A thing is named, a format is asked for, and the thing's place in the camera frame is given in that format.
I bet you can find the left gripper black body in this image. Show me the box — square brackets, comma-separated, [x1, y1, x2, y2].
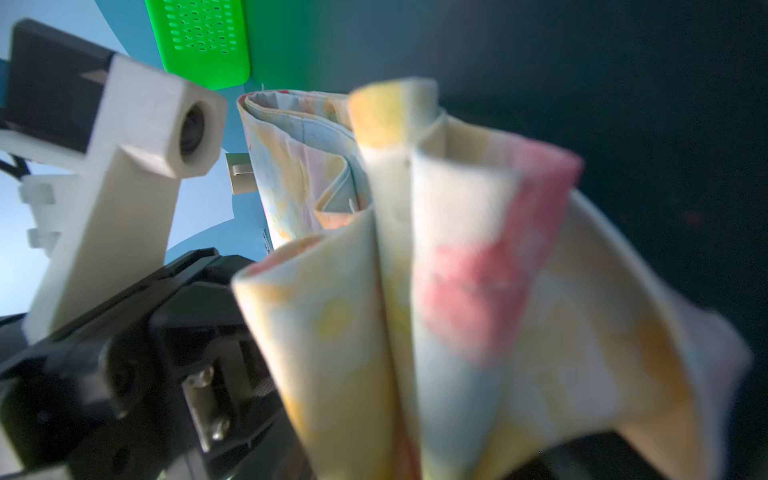
[1, 248, 312, 479]

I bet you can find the pastel floral skirt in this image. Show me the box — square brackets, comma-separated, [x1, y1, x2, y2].
[232, 78, 751, 479]

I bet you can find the grey ceramic mug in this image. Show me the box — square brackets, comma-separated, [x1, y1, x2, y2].
[225, 152, 258, 196]

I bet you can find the green plastic basket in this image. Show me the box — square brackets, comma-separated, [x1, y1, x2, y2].
[145, 0, 251, 90]

